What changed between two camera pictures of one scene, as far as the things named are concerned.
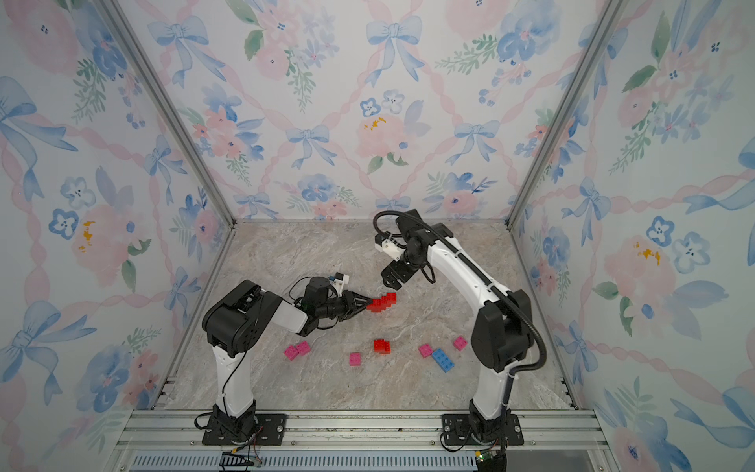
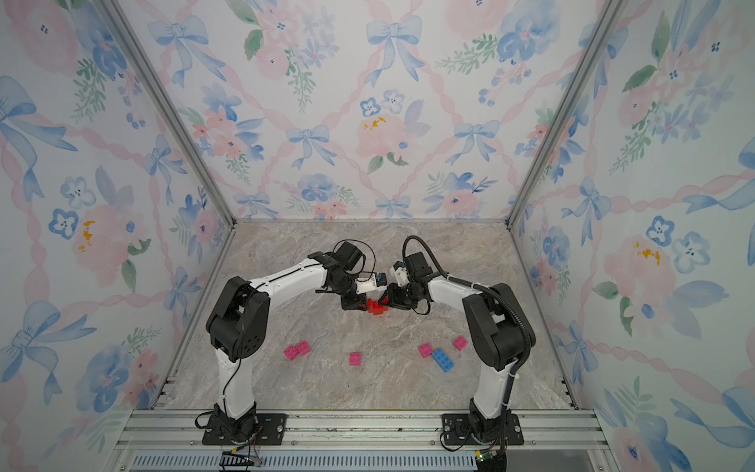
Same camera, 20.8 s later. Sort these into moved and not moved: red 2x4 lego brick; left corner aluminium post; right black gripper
Moved: right black gripper
Not moved: red 2x4 lego brick; left corner aluminium post
